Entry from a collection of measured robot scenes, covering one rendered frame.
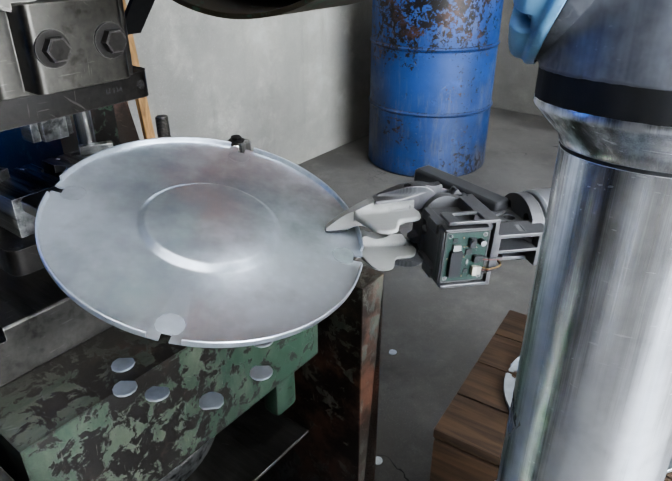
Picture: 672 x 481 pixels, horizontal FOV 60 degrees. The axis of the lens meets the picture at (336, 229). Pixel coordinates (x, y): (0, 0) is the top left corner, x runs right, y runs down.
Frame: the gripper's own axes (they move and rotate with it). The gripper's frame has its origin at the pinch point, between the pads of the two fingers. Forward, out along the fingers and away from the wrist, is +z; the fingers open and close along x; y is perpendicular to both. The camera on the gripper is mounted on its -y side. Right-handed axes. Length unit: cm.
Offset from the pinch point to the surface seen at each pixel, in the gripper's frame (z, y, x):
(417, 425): -35, -43, 75
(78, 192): 23.8, -2.8, -4.0
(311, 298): 4.6, 9.7, 1.5
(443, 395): -45, -51, 74
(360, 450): -9.0, -10.7, 43.5
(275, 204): 5.6, -3.0, -1.7
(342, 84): -68, -240, 40
